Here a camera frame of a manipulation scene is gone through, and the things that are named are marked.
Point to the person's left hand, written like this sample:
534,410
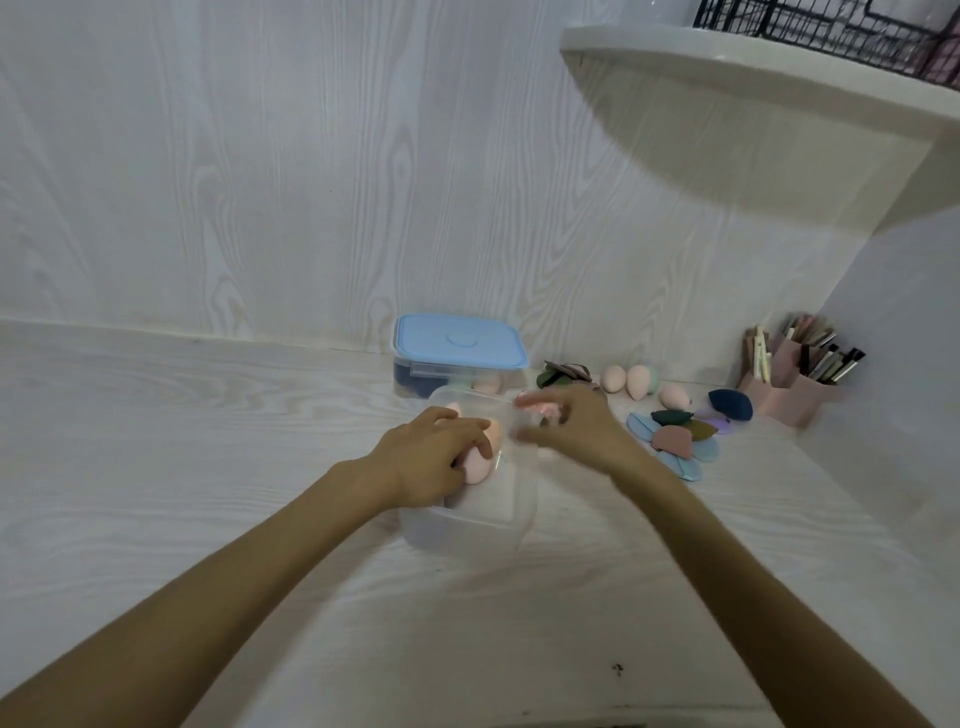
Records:
420,461

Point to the person's right hand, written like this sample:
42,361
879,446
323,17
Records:
589,427

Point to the person's left fingers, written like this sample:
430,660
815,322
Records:
465,435

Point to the person's right fingers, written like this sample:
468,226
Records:
541,431

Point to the pink egg makeup sponge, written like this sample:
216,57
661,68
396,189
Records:
613,379
675,397
541,409
480,461
638,382

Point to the person's right forearm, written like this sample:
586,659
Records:
742,592

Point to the person's left forearm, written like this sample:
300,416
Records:
202,600

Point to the dark green makeup puff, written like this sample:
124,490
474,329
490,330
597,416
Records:
562,373

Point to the clear open plastic container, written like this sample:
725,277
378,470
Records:
487,525

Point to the plastic container with blue lid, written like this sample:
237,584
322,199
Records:
457,341

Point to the pile of coloured makeup puffs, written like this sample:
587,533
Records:
679,446

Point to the purple makeup sponge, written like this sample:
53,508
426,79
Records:
718,426

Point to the dark blue makeup sponge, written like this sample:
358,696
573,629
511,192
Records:
731,405

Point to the pink desk organizer holder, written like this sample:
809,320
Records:
795,397

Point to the bunch of makeup brushes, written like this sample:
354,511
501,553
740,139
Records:
814,356

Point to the white wall shelf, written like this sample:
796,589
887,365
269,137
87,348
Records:
757,79

